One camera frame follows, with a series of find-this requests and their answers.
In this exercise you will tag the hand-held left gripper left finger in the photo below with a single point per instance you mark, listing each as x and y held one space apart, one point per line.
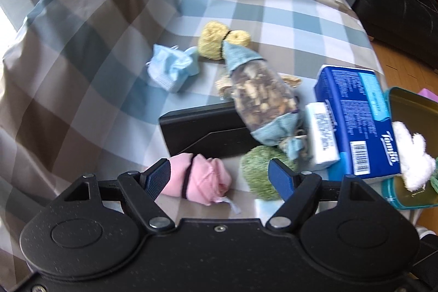
158 176

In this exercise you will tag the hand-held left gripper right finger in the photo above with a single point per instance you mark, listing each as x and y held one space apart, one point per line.
280 181

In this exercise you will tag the green fuzzy ball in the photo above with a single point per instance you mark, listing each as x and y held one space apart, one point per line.
256 170

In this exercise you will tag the pink cloth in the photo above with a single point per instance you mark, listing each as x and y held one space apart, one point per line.
205 177

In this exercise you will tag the small white tissue pack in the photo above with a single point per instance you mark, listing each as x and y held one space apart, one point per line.
321 136

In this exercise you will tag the blue sachet of dried pieces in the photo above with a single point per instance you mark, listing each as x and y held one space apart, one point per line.
261 93

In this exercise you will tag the blue face mask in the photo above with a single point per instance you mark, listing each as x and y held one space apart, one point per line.
171 68

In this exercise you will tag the white plush cloth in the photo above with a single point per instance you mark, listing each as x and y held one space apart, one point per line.
414 158

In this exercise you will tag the gold metal tray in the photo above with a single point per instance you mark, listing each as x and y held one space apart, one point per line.
410 104

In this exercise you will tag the black box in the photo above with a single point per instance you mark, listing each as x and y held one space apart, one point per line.
191 127

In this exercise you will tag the large blue tissue pack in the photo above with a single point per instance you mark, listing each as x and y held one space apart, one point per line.
359 107

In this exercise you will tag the beige loofah piece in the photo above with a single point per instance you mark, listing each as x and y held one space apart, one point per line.
224 86

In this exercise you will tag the blue and brown checked blanket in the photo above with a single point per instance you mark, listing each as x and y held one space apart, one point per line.
102 73

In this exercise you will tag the yellow loofah sponge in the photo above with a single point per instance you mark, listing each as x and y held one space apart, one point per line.
210 39

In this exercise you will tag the green cloth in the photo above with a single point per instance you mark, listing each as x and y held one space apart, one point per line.
434 175

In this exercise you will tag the purple foam block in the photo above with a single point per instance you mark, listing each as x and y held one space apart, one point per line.
426 93

